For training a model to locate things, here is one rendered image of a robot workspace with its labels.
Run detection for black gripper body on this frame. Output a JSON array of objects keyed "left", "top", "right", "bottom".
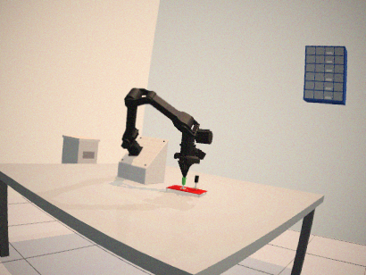
[{"left": 174, "top": 141, "right": 200, "bottom": 164}]

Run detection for red circuit board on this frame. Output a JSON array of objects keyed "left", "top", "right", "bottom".
[{"left": 166, "top": 176, "right": 207, "bottom": 198}]

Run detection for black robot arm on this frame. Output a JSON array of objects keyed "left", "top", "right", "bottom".
[{"left": 121, "top": 87, "right": 212, "bottom": 156}]

